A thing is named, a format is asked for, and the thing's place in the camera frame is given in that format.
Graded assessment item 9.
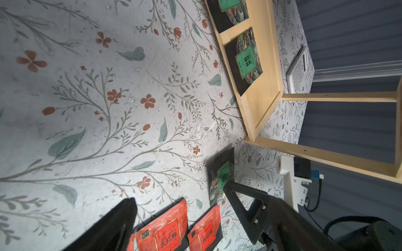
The green tea bag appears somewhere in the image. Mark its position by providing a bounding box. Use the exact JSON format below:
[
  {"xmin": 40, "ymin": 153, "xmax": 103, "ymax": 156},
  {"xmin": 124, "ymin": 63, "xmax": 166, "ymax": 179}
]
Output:
[
  {"xmin": 225, "ymin": 28, "xmax": 263, "ymax": 95},
  {"xmin": 207, "ymin": 147, "xmax": 234, "ymax": 206},
  {"xmin": 206, "ymin": 0, "xmax": 249, "ymax": 33}
]

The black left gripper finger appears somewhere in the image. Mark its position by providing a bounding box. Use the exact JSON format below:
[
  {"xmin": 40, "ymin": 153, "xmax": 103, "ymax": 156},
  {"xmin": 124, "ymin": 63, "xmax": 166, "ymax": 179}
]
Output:
[{"xmin": 65, "ymin": 198, "xmax": 138, "ymax": 251}]

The light wooden two-tier shelf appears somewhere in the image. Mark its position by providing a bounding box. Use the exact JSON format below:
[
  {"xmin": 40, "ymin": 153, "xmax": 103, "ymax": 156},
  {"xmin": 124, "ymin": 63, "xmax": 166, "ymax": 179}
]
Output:
[{"xmin": 205, "ymin": 1, "xmax": 402, "ymax": 184}]

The white scientific calculator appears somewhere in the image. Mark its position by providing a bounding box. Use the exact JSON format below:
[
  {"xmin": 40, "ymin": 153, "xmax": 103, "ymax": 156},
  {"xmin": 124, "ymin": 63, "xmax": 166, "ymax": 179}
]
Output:
[{"xmin": 286, "ymin": 46, "xmax": 309, "ymax": 94}]

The red tea bag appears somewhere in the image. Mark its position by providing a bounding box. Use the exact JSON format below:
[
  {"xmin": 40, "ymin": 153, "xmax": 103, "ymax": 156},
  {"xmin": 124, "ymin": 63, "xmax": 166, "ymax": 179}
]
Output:
[
  {"xmin": 127, "ymin": 199, "xmax": 189, "ymax": 251},
  {"xmin": 187, "ymin": 205, "xmax": 223, "ymax": 251}
]

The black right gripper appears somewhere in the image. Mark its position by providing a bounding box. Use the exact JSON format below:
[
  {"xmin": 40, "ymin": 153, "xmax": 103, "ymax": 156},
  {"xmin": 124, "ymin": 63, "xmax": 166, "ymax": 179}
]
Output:
[{"xmin": 223, "ymin": 182, "xmax": 343, "ymax": 251}]

